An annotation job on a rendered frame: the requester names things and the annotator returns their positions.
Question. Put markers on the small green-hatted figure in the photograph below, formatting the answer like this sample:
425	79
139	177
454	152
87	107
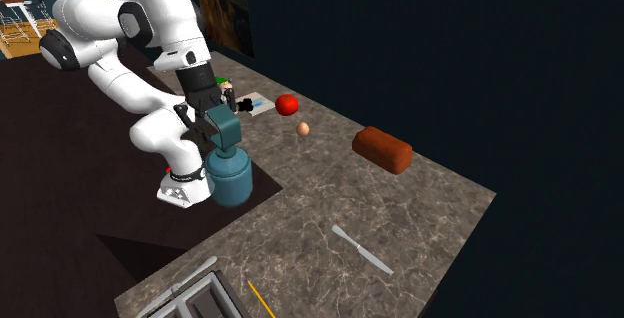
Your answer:
224	81

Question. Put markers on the dark robot stand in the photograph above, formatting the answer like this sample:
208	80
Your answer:
58	161

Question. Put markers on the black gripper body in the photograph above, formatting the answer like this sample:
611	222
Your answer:
197	83

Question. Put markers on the brown bread loaf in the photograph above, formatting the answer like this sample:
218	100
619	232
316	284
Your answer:
382	150

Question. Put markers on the grey sink with faucet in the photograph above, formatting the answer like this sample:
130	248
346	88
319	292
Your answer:
204	297

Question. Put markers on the brown landscape wall picture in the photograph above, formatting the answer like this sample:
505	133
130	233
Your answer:
224	10

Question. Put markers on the silver table knife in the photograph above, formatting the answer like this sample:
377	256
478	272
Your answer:
363	250

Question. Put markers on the teal round bottle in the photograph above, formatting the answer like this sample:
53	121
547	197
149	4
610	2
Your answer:
229	175

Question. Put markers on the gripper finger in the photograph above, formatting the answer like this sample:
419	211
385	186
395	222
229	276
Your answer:
184	114
229	100

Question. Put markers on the red tomato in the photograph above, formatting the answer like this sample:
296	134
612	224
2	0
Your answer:
286	105

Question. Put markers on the white paper sheet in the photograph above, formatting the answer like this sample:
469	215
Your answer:
263	103

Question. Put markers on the yellow pencil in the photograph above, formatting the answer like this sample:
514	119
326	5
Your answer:
261	298

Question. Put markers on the brown egg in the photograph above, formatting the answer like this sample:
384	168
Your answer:
302	129

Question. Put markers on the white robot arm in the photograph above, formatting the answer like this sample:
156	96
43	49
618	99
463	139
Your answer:
161	14

